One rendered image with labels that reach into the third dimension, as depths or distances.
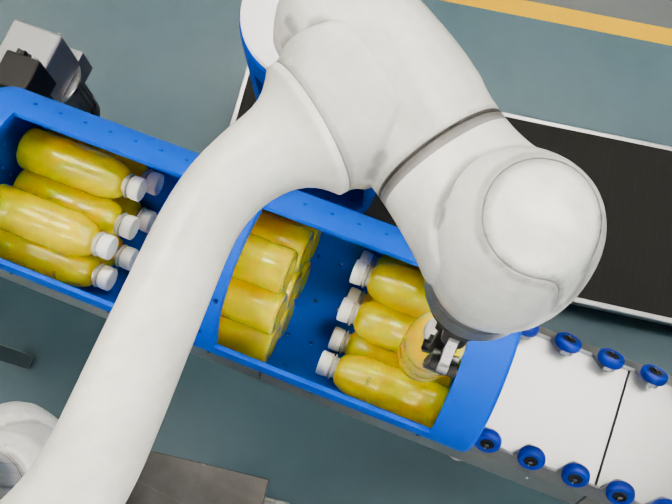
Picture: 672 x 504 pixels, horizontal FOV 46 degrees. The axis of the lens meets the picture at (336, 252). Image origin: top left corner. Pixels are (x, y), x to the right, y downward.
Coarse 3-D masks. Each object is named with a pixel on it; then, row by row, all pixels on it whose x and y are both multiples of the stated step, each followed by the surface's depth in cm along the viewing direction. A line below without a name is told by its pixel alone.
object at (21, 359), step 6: (0, 348) 209; (6, 348) 213; (12, 348) 223; (0, 354) 211; (6, 354) 214; (12, 354) 217; (18, 354) 221; (24, 354) 225; (0, 360) 212; (6, 360) 215; (12, 360) 219; (18, 360) 222; (24, 360) 226; (30, 360) 230; (18, 366) 224; (24, 366) 227
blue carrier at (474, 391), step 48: (0, 96) 121; (0, 144) 128; (96, 144) 118; (144, 144) 120; (288, 192) 119; (144, 240) 140; (240, 240) 111; (336, 240) 134; (384, 240) 114; (96, 288) 132; (336, 288) 137; (288, 336) 134; (480, 384) 107; (432, 432) 114; (480, 432) 110
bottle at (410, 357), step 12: (420, 324) 90; (408, 336) 92; (420, 336) 89; (408, 348) 92; (420, 348) 89; (408, 360) 96; (420, 360) 91; (408, 372) 102; (420, 372) 96; (432, 372) 93
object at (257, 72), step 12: (240, 24) 144; (252, 60) 143; (252, 72) 149; (264, 72) 142; (252, 84) 160; (312, 192) 226; (324, 192) 226; (348, 192) 226; (360, 192) 226; (372, 192) 217; (336, 204) 225; (348, 204) 225; (360, 204) 225
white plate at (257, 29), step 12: (252, 0) 144; (264, 0) 144; (276, 0) 144; (240, 12) 143; (252, 12) 143; (264, 12) 143; (252, 24) 142; (264, 24) 142; (252, 36) 142; (264, 36) 142; (252, 48) 141; (264, 48) 141; (264, 60) 140; (276, 60) 140
